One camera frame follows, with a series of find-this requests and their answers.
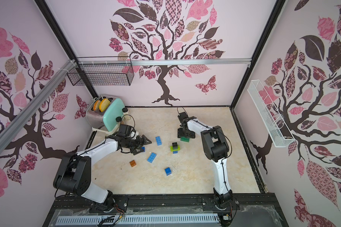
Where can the light blue long lego brick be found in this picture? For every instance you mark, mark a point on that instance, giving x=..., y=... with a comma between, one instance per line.
x=152, y=157

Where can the black wire basket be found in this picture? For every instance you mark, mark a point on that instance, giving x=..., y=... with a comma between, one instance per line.
x=112, y=71

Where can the blue small lego brick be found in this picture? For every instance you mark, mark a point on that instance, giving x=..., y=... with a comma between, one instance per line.
x=168, y=171

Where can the lime green lego brick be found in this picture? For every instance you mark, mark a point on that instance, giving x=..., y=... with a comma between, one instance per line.
x=171, y=148

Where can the aluminium rail left wall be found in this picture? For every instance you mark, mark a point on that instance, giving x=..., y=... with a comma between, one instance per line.
x=23, y=117

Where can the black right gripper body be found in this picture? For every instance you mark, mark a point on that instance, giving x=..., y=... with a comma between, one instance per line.
x=186, y=132

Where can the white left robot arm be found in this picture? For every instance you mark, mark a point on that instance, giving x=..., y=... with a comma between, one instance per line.
x=74, y=174

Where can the mint green toaster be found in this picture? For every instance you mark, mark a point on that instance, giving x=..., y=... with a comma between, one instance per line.
x=105, y=121

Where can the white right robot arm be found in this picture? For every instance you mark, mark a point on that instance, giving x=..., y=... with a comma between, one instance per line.
x=216, y=148

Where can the black corner frame post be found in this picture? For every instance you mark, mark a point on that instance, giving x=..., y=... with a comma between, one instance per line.
x=272, y=20

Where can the white wire shelf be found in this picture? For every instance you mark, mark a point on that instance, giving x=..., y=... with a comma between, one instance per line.
x=263, y=98

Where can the aluminium rail wall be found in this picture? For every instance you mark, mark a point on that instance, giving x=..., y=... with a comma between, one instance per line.
x=174, y=62
x=23, y=117

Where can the brown square lego brick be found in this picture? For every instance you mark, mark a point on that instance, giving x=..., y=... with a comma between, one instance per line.
x=132, y=163

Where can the white cable duct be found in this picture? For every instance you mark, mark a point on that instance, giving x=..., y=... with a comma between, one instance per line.
x=137, y=220

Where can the small dark green lego brick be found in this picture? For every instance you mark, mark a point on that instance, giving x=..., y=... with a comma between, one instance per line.
x=184, y=139

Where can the aluminium rail back wall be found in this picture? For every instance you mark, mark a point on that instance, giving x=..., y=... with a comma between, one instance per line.
x=174, y=62

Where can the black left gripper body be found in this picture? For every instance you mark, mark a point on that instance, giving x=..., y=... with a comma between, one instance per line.
x=134, y=144

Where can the pale spice jar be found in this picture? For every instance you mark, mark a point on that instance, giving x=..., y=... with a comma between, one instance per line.
x=126, y=115

